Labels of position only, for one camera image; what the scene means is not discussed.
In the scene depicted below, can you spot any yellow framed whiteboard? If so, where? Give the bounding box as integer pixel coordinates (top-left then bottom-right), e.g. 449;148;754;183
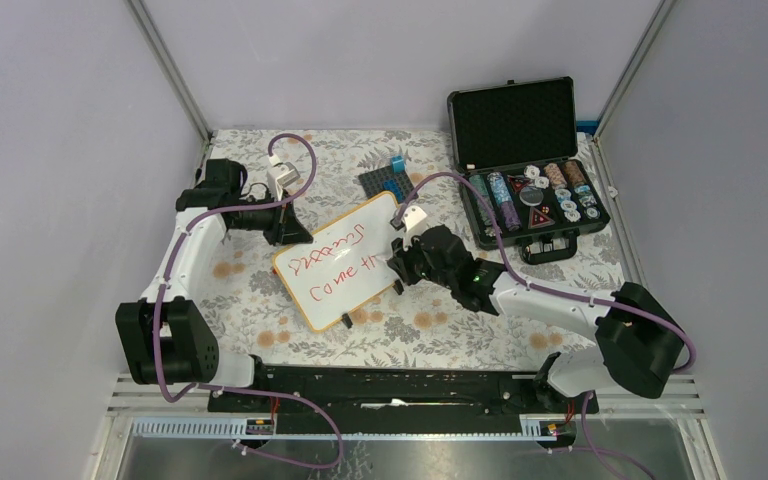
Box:
272;192;398;333

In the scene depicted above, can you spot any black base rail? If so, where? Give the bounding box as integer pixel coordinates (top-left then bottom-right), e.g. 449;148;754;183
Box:
208;364;599;423

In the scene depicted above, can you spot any brown poker chip stack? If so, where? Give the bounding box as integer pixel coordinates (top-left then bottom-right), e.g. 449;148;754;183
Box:
563;160;587;189

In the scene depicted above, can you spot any white cable duct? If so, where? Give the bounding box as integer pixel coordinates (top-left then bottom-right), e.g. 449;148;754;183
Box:
131;411;575;443

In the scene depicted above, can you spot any red triangle dice box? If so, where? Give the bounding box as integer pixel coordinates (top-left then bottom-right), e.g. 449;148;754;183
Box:
528;207;555;230

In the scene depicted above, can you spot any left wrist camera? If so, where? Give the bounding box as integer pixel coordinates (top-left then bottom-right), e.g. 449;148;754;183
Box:
266;154;300;201

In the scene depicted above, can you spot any purple poker chip stack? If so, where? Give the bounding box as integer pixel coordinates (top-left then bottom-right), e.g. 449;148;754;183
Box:
499;201;522;232

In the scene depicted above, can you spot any blue poker chip stack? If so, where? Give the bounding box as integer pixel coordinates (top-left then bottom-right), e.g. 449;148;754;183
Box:
487;172;513;207

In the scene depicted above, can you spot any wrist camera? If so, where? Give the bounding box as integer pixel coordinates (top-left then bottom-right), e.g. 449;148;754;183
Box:
266;154;300;201
390;206;428;245

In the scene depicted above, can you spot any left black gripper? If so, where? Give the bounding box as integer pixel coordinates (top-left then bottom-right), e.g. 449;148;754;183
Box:
231;187;314;246

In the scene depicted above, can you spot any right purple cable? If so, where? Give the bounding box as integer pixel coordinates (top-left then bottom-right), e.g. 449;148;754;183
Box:
393;170;698;480

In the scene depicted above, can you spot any grey lego baseplate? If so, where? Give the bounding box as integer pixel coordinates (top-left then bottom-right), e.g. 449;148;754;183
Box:
357;167;415;204

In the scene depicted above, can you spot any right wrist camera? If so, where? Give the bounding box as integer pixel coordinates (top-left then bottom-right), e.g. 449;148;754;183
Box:
390;206;428;245

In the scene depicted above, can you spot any pink poker chip stack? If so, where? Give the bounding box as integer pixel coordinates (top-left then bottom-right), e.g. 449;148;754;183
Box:
544;163;568;190

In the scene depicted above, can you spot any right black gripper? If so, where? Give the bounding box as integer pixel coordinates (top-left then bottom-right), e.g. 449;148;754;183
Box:
388;227;456;290

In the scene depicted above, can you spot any light blue lego brick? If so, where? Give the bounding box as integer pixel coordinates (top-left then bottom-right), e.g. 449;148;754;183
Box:
390;155;406;174

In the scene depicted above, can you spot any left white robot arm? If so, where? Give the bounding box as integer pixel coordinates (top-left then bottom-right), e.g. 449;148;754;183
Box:
115;156;313;411

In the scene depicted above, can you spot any black poker chip case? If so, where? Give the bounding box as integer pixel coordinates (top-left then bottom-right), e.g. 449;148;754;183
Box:
447;77;610;265

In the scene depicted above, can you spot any green poker chip stack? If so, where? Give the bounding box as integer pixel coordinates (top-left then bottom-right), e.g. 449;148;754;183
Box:
468;175;494;227

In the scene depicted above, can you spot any round dealer button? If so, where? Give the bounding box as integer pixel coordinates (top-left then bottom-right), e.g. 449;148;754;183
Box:
518;186;544;207

